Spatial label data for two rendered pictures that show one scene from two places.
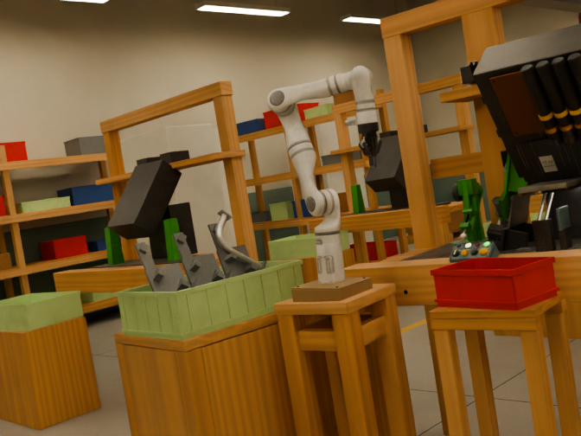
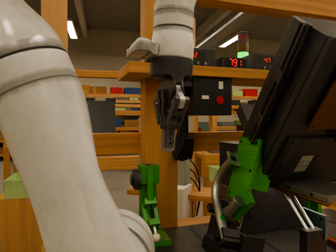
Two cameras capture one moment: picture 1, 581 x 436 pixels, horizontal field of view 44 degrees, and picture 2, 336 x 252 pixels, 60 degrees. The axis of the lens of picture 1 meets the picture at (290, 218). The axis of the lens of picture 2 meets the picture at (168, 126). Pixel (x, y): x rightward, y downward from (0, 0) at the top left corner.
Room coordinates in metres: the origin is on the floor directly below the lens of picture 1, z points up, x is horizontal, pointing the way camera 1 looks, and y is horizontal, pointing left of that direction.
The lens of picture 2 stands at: (2.35, 0.11, 1.33)
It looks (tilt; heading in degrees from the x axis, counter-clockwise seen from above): 1 degrees down; 302
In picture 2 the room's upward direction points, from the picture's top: straight up
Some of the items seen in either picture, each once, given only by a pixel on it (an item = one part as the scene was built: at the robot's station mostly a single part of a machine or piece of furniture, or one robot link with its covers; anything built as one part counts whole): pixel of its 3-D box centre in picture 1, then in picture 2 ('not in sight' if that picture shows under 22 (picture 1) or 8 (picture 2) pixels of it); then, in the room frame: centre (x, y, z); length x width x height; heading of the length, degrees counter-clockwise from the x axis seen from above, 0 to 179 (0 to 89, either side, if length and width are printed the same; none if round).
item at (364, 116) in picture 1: (362, 115); (162, 41); (2.63, -0.32, 1.47); 0.11 x 0.09 x 0.06; 51
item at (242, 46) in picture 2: not in sight; (242, 48); (2.78, -1.24, 1.67); 0.05 x 0.05 x 0.05
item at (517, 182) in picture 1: (520, 173); (252, 168); (2.63, -0.86, 1.17); 0.13 x 0.12 x 0.20; 50
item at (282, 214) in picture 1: (306, 193); not in sight; (9.10, -0.25, 1.13); 2.48 x 0.54 x 2.27; 45
